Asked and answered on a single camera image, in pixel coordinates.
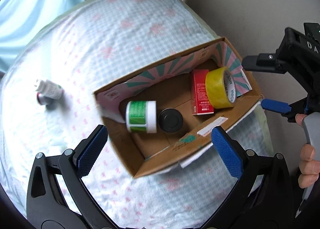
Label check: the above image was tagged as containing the yellow tape roll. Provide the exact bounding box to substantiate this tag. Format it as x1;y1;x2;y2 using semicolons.
205;67;236;109

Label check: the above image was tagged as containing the red rectangular box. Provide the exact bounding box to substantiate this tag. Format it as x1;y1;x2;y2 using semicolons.
191;69;214;115

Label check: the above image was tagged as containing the white pill bottle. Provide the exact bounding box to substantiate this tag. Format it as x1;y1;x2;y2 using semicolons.
35;79;63;100

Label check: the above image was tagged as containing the white jar green label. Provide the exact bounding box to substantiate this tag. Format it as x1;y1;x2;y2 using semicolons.
125;101;157;134

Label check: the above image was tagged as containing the red silver small jar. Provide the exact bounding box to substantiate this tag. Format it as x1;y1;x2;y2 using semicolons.
36;92;53;105

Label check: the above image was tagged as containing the person's right hand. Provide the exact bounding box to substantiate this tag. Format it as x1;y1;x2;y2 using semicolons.
294;114;320;190

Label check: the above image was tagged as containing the checkered floral bed sheet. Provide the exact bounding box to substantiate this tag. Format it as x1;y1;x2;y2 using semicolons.
1;0;273;228

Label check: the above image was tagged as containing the open cardboard box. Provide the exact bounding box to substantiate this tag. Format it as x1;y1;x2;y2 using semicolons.
94;37;262;178

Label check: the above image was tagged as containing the light blue curtain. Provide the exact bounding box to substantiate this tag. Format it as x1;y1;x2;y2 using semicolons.
1;0;84;75

